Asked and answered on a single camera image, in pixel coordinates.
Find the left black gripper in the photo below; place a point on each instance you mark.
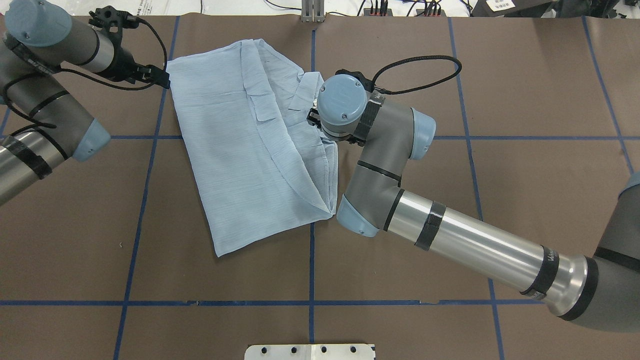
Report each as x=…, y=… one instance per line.
x=121, y=68

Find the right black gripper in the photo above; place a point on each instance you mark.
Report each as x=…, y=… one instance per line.
x=313, y=116

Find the light blue button-up shirt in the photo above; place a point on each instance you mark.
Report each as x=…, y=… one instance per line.
x=260, y=168

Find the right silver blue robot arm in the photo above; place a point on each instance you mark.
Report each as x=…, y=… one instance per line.
x=600, y=292

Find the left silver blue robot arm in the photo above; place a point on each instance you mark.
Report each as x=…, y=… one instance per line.
x=42, y=40

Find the aluminium frame post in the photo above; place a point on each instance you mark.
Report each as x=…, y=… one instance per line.
x=313, y=11

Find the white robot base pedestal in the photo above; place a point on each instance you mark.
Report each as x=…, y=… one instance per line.
x=322, y=351

